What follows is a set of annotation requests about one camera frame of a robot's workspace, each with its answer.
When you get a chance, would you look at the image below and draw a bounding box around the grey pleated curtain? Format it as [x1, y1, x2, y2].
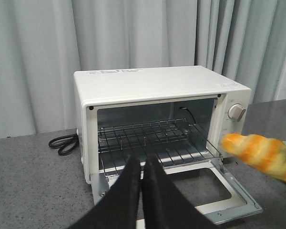
[0, 0, 286, 138]

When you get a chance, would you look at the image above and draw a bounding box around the glass oven door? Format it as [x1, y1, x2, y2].
[90, 158, 262, 225]

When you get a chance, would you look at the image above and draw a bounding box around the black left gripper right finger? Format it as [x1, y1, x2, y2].
[142, 155, 218, 229]

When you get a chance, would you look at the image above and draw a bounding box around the white Toshiba toaster oven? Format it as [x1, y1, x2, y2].
[74, 66, 251, 183]

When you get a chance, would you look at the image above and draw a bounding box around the orange striped croissant bread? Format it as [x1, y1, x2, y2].
[219, 133, 286, 182]

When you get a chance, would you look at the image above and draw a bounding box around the black oven power cable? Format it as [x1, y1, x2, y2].
[48, 134, 79, 156]

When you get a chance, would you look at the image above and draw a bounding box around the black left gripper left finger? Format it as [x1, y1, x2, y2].
[69, 155, 141, 229]

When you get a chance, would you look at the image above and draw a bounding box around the upper oven control knob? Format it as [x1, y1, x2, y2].
[228, 104, 246, 122]

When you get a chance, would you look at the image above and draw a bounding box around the metal wire oven rack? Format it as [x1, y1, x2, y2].
[98, 118, 222, 177]

